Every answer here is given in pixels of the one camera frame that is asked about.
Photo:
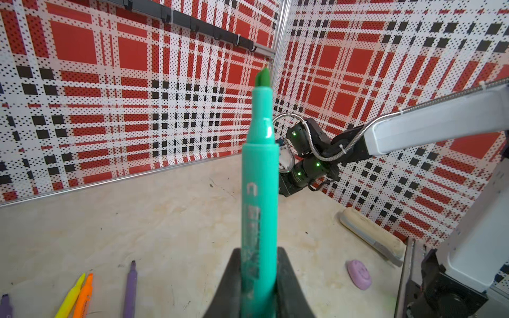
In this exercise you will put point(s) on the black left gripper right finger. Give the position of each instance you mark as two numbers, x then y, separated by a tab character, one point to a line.
291	301

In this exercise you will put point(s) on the black hook rail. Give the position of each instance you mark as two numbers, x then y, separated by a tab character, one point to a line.
168	16

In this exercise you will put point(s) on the violet marker pen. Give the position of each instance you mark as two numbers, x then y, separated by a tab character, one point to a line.
130	292

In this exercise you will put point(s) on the orange marker pen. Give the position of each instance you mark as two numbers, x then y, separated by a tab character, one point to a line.
84	298

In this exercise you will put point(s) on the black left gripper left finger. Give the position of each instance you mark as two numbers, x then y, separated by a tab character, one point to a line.
227	299

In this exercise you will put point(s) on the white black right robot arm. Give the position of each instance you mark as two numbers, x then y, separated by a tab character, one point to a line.
430	186

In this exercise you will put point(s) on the beige oval object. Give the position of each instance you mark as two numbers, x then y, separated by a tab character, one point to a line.
391	247

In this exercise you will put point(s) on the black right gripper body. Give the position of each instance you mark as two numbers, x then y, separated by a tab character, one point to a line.
288	185

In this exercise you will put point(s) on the purple marker pen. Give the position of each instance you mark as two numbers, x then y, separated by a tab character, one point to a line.
6	310

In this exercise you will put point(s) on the yellow marker pen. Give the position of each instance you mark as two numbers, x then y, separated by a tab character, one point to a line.
71	298

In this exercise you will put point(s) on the green marker pen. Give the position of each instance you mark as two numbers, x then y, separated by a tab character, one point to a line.
259	190

